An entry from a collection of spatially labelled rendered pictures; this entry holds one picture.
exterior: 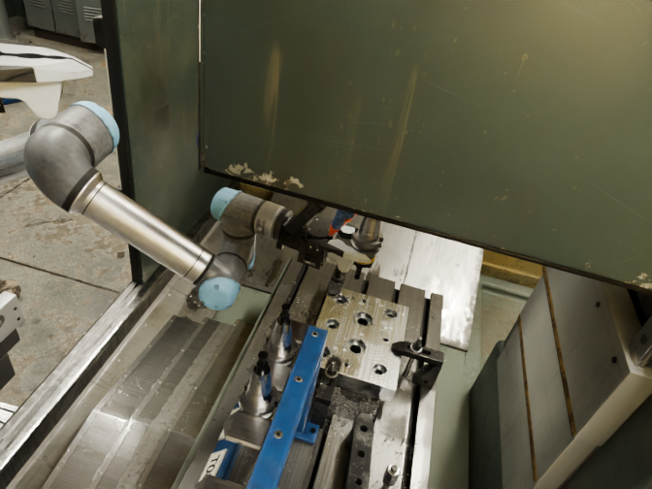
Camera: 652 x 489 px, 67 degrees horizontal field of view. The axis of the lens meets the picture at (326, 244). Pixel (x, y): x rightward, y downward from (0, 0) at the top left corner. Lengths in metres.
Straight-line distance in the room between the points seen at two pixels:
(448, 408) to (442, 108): 1.31
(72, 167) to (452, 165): 0.70
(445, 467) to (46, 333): 1.89
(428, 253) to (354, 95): 1.52
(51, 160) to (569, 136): 0.83
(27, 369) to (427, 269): 1.77
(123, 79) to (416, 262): 1.23
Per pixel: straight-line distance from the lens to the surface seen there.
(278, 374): 0.88
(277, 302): 1.44
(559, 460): 1.03
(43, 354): 2.58
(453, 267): 1.99
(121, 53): 1.27
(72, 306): 2.76
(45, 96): 0.59
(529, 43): 0.49
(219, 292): 0.99
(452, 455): 1.61
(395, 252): 1.96
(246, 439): 0.81
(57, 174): 1.00
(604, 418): 0.93
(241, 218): 1.04
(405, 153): 0.52
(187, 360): 1.51
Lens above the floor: 1.92
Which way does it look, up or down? 37 degrees down
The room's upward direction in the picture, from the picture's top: 11 degrees clockwise
